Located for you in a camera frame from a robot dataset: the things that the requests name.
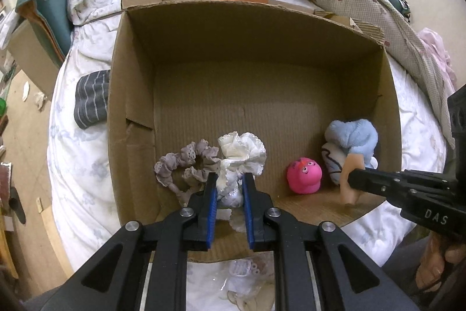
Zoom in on person's grey pants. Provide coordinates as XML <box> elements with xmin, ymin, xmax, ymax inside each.
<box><xmin>382</xmin><ymin>236</ymin><xmax>437</xmax><ymax>301</ymax></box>

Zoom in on plain cardboard carton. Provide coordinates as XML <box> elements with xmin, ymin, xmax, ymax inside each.
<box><xmin>9</xmin><ymin>20</ymin><xmax>61</xmax><ymax>98</ymax></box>

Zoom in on greyish pink scrunchie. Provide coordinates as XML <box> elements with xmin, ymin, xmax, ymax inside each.
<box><xmin>154</xmin><ymin>140</ymin><xmax>223</xmax><ymax>208</ymax></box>

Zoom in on white printed sock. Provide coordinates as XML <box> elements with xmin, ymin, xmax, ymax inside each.
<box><xmin>321</xmin><ymin>141</ymin><xmax>352</xmax><ymax>186</ymax></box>

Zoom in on black white checkered item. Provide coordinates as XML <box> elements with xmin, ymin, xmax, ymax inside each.
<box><xmin>397</xmin><ymin>0</ymin><xmax>413</xmax><ymax>22</ymax></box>

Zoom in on white floral bedsheet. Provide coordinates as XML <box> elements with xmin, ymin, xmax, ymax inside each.
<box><xmin>47</xmin><ymin>0</ymin><xmax>456</xmax><ymax>311</ymax></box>

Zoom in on person's right hand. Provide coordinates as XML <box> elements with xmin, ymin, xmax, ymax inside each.
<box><xmin>419</xmin><ymin>234</ymin><xmax>466</xmax><ymax>295</ymax></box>

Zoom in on clear plastic packaging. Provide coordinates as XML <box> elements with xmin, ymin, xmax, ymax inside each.
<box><xmin>222</xmin><ymin>258</ymin><xmax>275</xmax><ymax>311</ymax></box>

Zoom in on light blue fuzzy sock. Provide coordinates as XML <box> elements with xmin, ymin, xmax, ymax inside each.
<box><xmin>324</xmin><ymin>118</ymin><xmax>379</xmax><ymax>169</ymax></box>

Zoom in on brown cardboard box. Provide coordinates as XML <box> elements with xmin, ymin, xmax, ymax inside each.
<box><xmin>107</xmin><ymin>0</ymin><xmax>401</xmax><ymax>262</ymax></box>

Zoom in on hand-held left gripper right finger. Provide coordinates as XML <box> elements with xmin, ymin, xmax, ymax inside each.
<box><xmin>242</xmin><ymin>173</ymin><xmax>412</xmax><ymax>311</ymax></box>

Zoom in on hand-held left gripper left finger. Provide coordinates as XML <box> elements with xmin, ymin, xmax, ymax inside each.
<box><xmin>56</xmin><ymin>173</ymin><xmax>219</xmax><ymax>311</ymax></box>

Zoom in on white lace scrunchie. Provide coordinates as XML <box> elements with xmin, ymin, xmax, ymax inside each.
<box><xmin>215</xmin><ymin>132</ymin><xmax>267</xmax><ymax>233</ymax></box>

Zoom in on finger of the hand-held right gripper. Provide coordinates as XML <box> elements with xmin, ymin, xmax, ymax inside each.
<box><xmin>347</xmin><ymin>168</ymin><xmax>456</xmax><ymax>236</ymax></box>

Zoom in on pink crumpled garment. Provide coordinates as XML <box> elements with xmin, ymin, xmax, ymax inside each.
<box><xmin>417</xmin><ymin>27</ymin><xmax>458</xmax><ymax>93</ymax></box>

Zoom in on pink rubber duck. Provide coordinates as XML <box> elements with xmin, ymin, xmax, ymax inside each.
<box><xmin>286</xmin><ymin>157</ymin><xmax>323</xmax><ymax>195</ymax></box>

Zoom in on grey striped sock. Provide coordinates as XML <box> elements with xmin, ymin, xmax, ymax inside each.
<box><xmin>74</xmin><ymin>70</ymin><xmax>111</xmax><ymax>130</ymax></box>

